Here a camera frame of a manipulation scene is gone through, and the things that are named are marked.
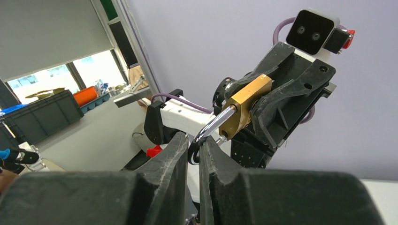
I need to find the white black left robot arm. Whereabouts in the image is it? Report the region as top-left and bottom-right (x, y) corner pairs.
(144, 42), (336, 203)

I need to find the dark grey plastic crate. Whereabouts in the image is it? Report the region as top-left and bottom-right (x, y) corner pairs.
(0, 90), (84, 150)

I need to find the large brass padlock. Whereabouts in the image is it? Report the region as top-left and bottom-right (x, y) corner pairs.
(188, 74), (272, 165)

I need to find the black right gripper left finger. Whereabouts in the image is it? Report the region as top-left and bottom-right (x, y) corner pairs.
(0, 132), (189, 225)

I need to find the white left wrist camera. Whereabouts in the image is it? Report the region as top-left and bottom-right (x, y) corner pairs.
(284, 8), (356, 63)

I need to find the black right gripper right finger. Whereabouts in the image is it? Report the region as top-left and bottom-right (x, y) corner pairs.
(199, 138), (384, 225)

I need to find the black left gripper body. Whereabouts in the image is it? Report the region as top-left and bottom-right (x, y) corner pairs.
(214, 83), (331, 168)

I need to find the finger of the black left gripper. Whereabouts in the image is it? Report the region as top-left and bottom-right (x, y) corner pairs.
(228, 42), (295, 93)
(250, 59), (336, 149)

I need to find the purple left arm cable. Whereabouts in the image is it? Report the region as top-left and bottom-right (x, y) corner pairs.
(150, 17), (347, 125)

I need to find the orange container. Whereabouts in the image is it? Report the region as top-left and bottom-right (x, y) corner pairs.
(73, 86), (98, 107)

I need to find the blue tray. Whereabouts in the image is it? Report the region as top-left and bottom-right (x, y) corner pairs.
(80, 92), (110, 114)

